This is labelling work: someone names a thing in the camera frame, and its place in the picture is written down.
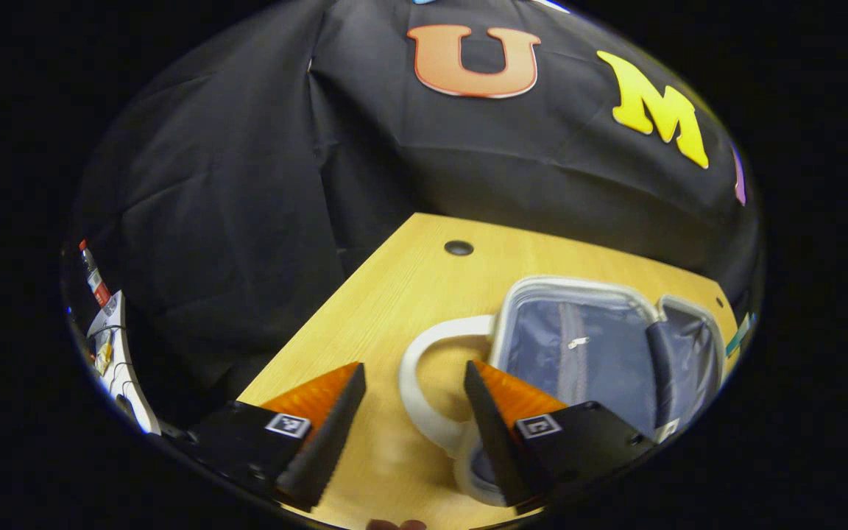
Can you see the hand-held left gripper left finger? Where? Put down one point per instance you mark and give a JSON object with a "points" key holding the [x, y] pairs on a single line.
{"points": [[328, 442]]}

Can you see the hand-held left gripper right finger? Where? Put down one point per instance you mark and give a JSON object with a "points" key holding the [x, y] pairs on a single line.
{"points": [[494, 434]]}

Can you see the white suitcase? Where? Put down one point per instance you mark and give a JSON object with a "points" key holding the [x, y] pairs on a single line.
{"points": [[578, 368]]}

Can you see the red white bottle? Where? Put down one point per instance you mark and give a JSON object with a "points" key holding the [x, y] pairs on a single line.
{"points": [[94, 276]]}

